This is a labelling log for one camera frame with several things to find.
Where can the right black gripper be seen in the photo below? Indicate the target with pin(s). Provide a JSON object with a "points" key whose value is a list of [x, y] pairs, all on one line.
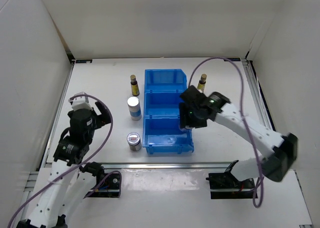
{"points": [[184, 110]]}

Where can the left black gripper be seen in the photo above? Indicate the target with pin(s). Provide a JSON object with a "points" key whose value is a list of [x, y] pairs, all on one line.
{"points": [[105, 118]]}

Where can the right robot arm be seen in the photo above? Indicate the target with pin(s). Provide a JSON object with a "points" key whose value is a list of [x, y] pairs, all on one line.
{"points": [[277, 152]]}

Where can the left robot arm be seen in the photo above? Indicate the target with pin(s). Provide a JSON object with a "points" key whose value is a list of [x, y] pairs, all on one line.
{"points": [[72, 176]]}

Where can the blue plastic bin front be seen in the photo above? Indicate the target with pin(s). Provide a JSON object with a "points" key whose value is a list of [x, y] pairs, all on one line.
{"points": [[163, 135]]}

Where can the blue plastic bin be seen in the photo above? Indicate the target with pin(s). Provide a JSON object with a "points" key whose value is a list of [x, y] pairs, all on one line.
{"points": [[163, 135], [161, 104], [164, 80]]}

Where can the white blue can left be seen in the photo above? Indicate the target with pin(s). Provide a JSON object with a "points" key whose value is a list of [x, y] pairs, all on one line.
{"points": [[134, 108]]}

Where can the blue plastic bin middle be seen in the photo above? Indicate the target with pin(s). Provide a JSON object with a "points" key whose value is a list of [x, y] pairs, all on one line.
{"points": [[161, 104]]}

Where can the brown bottle right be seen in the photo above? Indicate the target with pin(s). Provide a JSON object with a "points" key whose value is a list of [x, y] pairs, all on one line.
{"points": [[202, 83]]}

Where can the brown bottle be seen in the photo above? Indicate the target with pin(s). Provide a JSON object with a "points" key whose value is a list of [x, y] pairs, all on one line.
{"points": [[134, 85], [202, 83]]}

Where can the brown bottle left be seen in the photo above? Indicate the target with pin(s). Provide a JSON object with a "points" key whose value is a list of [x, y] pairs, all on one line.
{"points": [[134, 85]]}

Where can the blue plastic bin rear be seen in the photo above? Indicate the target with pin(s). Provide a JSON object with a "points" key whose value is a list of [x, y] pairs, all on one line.
{"points": [[164, 80]]}

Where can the black label left corner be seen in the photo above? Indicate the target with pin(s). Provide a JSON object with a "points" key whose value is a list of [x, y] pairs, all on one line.
{"points": [[83, 61]]}

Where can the black label corner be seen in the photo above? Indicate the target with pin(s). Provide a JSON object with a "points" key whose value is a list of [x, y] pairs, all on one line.
{"points": [[83, 61], [234, 59]]}

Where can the black label right corner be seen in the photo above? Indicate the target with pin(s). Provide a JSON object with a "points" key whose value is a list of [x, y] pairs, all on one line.
{"points": [[234, 59]]}

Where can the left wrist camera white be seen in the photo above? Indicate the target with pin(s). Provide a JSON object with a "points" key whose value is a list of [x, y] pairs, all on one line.
{"points": [[80, 102]]}

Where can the aluminium frame rail front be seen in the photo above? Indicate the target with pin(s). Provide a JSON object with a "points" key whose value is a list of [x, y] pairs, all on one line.
{"points": [[202, 165]]}

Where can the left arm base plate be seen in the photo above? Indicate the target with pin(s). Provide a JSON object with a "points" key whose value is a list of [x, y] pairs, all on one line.
{"points": [[109, 185]]}

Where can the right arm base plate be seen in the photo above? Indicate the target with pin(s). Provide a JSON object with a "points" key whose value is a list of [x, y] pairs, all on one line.
{"points": [[225, 187]]}

